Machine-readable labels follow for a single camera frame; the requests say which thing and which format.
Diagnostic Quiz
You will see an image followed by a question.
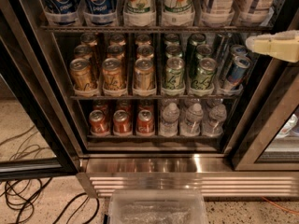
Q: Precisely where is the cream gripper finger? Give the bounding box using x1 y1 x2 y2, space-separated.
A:
246 30 299 63

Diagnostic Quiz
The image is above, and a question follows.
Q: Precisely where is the white blue label bottle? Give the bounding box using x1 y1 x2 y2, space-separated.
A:
200 0 235 27

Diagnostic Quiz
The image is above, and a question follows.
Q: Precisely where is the rightmost white label bottle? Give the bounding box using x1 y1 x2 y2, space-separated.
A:
235 0 274 26

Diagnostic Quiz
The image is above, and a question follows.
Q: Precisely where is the right water bottle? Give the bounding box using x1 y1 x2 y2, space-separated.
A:
202 105 227 137

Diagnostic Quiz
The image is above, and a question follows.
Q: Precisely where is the water bottle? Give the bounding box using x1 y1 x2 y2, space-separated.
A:
202 105 227 137
159 103 180 137
180 103 204 137

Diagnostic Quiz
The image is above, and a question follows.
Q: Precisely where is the right 7up bottle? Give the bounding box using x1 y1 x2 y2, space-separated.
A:
162 0 194 26

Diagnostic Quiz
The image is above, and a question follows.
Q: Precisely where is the middle water bottle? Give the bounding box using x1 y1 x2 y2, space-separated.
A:
180 103 204 137

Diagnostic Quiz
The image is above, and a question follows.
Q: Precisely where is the left water bottle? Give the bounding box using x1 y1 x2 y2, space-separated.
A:
159 103 180 137

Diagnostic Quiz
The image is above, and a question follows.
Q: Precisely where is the steel fridge base grille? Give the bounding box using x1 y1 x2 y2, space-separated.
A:
77 154 299 198

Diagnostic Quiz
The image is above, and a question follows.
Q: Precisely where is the left glass fridge door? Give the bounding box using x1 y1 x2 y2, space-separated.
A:
0 0 80 180

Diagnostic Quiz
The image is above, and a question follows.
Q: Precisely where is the back blue silver can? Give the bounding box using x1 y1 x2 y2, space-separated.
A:
219 44 249 79

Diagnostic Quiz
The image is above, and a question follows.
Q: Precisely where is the blue silver can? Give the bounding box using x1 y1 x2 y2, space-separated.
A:
219 44 249 79
222 56 251 91

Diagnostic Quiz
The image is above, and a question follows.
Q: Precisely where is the front blue silver can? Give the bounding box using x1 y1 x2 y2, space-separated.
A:
222 56 251 91

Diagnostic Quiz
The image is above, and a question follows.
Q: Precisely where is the front right green can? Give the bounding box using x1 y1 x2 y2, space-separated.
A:
191 58 217 90

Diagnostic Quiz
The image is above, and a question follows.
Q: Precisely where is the middle row green can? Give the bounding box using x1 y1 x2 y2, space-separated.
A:
165 45 183 59

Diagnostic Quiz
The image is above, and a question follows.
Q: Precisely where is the front left green can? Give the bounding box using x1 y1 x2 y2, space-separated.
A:
164 57 185 90

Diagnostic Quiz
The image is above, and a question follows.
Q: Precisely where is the row gold can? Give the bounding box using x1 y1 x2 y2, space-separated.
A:
107 44 125 60
74 45 93 61
136 45 154 59

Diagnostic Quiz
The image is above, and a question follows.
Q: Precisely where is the front right orange can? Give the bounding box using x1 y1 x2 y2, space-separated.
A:
136 109 154 133

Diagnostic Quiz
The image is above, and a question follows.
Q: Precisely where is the orange can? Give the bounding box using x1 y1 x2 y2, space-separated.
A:
136 109 154 133
113 110 132 133
89 110 108 133

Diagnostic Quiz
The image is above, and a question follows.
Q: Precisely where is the front middle orange can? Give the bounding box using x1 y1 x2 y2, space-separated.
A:
113 110 132 133

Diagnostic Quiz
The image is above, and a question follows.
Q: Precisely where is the front left orange can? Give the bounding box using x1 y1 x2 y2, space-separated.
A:
89 110 108 133

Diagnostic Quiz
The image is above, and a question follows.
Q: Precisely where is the middle row left gold can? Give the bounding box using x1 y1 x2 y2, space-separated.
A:
74 45 93 61

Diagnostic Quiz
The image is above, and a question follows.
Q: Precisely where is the front left gold can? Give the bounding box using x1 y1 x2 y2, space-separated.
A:
69 58 96 91

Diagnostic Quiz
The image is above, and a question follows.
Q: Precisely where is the clear plastic bin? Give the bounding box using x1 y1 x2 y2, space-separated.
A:
108 189 208 224

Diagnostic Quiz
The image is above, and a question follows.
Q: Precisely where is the orange floor cable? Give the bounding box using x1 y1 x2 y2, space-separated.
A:
261 196 299 216

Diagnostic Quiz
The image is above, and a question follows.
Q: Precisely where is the black floor cable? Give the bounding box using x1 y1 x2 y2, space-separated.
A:
0 124 101 224

